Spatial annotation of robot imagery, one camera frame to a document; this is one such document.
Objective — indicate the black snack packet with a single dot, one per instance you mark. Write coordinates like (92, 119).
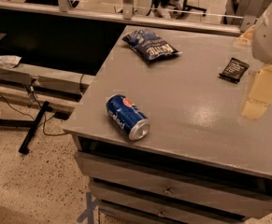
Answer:
(234, 70)

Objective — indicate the grey metal rail barrier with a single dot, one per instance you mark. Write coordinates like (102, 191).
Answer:
(137, 13)

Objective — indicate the black metal stand leg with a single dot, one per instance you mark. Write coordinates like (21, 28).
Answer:
(24, 146)

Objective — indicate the white crumpled packet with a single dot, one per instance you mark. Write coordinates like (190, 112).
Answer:
(9, 61)

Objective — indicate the grey drawer cabinet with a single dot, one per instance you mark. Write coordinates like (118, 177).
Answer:
(200, 162)

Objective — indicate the grey low bench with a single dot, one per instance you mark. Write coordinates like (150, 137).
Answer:
(55, 82)

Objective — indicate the blue chip bag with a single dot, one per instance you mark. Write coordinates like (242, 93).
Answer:
(149, 46)

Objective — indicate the blue Pepsi soda can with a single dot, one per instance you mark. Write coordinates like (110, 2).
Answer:
(127, 116)

